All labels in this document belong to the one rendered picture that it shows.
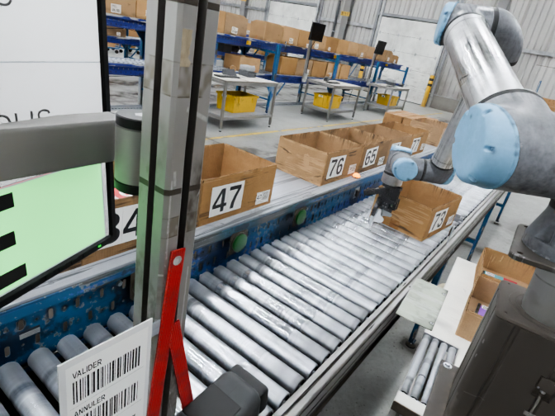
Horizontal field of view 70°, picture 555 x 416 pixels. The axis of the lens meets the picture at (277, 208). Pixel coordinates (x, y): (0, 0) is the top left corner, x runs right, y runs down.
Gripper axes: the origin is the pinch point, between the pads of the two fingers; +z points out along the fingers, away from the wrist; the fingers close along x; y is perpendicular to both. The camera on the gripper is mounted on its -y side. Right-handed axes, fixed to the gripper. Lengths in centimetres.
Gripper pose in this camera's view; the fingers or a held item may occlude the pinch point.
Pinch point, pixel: (374, 222)
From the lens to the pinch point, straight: 188.5
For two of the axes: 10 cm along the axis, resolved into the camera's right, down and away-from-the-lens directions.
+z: -1.8, 9.0, 3.9
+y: 7.8, 3.7, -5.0
